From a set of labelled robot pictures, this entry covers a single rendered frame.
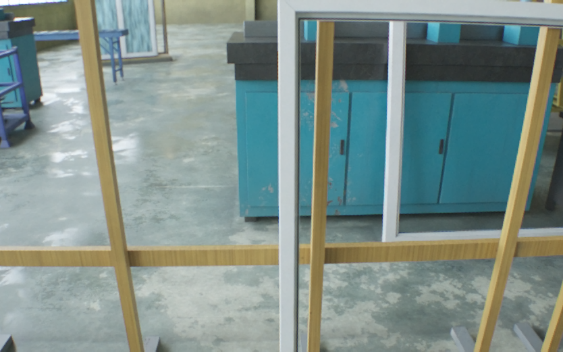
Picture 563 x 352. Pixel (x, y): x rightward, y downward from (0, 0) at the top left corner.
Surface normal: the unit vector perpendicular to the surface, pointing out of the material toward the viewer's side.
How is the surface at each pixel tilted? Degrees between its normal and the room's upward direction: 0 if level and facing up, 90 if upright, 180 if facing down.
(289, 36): 82
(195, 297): 0
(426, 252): 90
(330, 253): 90
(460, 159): 90
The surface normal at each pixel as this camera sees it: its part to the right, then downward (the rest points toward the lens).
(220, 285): 0.00, -0.93
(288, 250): 0.04, 0.25
